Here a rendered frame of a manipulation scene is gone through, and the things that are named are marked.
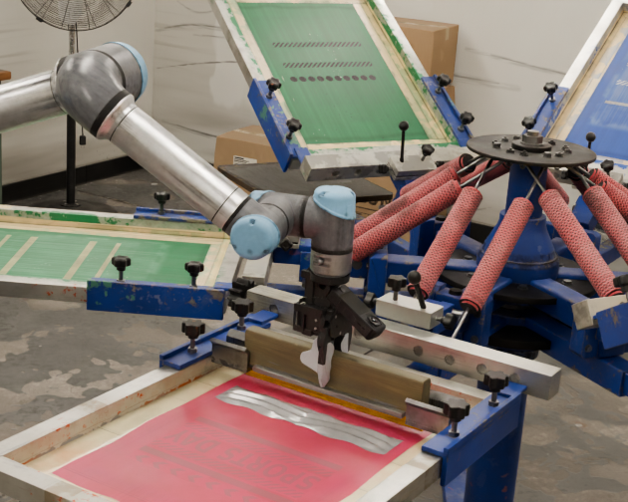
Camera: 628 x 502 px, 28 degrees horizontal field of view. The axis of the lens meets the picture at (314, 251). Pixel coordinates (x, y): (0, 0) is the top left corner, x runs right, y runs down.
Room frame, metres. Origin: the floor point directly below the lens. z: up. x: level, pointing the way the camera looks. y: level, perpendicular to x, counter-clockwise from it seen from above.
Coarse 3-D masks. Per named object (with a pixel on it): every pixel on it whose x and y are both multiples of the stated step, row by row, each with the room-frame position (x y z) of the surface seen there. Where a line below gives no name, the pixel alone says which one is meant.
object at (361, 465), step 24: (336, 408) 2.10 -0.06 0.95; (288, 432) 1.99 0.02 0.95; (312, 432) 1.99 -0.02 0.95; (384, 432) 2.01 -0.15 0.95; (408, 432) 2.02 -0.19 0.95; (336, 456) 1.91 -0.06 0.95; (360, 456) 1.91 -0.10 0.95; (384, 456) 1.92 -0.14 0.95; (336, 480) 1.82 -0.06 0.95; (360, 480) 1.83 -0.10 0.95
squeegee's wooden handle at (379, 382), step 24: (264, 336) 2.18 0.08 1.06; (288, 336) 2.18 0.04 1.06; (264, 360) 2.18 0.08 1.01; (288, 360) 2.15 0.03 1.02; (336, 360) 2.10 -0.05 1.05; (360, 360) 2.09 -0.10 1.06; (336, 384) 2.10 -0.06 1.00; (360, 384) 2.07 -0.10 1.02; (384, 384) 2.05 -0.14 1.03; (408, 384) 2.02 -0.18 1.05
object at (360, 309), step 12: (336, 288) 2.11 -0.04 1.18; (348, 288) 2.13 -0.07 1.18; (336, 300) 2.10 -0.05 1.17; (348, 300) 2.10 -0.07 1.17; (360, 300) 2.12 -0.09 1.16; (348, 312) 2.08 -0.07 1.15; (360, 312) 2.08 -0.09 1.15; (372, 312) 2.10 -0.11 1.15; (360, 324) 2.07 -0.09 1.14; (372, 324) 2.07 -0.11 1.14; (384, 324) 2.09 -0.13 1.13; (372, 336) 2.06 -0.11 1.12
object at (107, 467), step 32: (224, 384) 2.17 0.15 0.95; (256, 384) 2.18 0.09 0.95; (160, 416) 2.02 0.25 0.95; (192, 416) 2.02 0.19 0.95; (224, 416) 2.03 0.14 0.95; (256, 416) 2.04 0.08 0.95; (128, 448) 1.88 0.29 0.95; (96, 480) 1.77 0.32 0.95; (128, 480) 1.77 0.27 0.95; (160, 480) 1.78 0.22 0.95
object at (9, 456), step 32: (352, 352) 2.30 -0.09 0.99; (128, 384) 2.06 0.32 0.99; (160, 384) 2.10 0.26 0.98; (448, 384) 2.17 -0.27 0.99; (64, 416) 1.92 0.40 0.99; (96, 416) 1.95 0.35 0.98; (0, 448) 1.79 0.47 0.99; (32, 448) 1.82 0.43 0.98; (0, 480) 1.71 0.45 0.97; (32, 480) 1.69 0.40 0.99; (384, 480) 1.77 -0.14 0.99; (416, 480) 1.78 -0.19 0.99
